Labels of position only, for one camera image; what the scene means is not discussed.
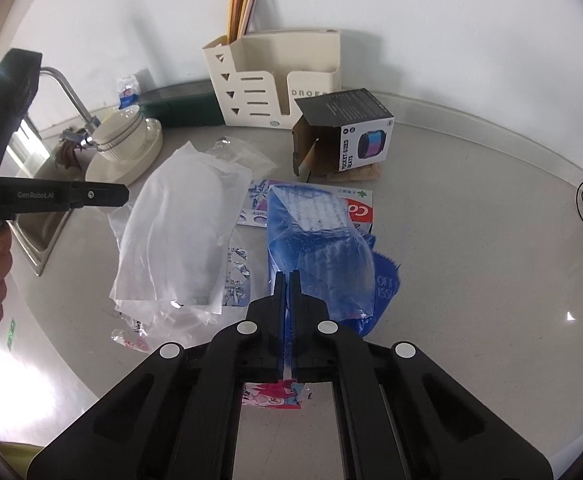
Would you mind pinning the steel sink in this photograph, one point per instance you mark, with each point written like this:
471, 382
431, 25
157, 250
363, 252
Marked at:
37, 234

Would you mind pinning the white bowl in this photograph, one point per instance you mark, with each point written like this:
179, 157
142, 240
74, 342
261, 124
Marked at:
121, 135

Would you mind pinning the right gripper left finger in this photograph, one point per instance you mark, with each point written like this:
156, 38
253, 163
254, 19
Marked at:
249, 351

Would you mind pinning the pink snack wrapper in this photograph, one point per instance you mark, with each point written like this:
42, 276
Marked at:
286, 394

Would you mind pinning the chrome faucet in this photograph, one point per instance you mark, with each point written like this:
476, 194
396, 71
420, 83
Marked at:
90, 122

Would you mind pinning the brown rag at sink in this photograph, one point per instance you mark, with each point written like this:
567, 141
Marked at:
67, 155

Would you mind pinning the clear crumpled plastic bag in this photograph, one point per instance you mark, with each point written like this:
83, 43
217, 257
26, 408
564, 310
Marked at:
245, 154

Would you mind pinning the small blue white bottle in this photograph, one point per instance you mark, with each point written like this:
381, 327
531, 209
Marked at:
128, 89

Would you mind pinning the chopsticks in organizer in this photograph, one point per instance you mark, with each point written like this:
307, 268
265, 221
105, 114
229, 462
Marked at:
239, 18

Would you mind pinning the dark green sponge tray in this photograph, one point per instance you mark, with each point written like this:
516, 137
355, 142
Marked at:
189, 105

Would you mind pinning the black speaker box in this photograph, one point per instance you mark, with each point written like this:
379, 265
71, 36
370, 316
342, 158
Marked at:
340, 131

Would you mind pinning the cream utensil organizer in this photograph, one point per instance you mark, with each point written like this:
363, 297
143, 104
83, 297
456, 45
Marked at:
258, 78

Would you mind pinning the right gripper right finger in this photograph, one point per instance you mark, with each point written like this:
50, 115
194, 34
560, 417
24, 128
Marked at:
323, 350

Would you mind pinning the Colgate toothpaste box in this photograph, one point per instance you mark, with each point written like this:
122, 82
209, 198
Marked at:
317, 207

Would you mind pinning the blue plastic bag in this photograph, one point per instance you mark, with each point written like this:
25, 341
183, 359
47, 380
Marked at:
340, 267

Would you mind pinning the white translucent plastic bag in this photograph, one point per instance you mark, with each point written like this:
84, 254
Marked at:
174, 246

